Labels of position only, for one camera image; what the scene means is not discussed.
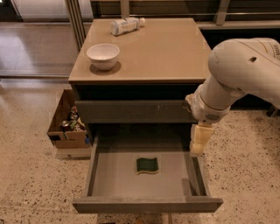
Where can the metal railing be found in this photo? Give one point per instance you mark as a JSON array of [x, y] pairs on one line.
[[218, 19]]

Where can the metal can in box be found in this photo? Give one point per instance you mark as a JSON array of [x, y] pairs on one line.
[[65, 125]]

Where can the closed grey top drawer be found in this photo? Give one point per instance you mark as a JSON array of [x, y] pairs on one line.
[[137, 111]]

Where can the open grey middle drawer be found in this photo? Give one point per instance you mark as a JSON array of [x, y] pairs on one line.
[[114, 187]]

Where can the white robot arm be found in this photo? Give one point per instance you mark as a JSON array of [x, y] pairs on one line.
[[238, 67]]

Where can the green yellow sponge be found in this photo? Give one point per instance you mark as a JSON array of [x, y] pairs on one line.
[[147, 165]]

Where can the white ceramic bowl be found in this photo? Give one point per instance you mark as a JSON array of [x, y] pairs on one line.
[[103, 56]]

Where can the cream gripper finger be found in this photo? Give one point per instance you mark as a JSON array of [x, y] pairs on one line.
[[200, 135]]

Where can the white plastic bottle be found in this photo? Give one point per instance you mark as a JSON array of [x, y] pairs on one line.
[[126, 25]]

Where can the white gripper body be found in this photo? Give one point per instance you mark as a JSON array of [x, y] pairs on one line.
[[205, 111]]

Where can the brown cardboard box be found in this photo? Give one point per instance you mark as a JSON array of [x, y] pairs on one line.
[[66, 110]]

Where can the tan top drawer cabinet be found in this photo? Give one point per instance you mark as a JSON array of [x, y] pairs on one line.
[[165, 60]]

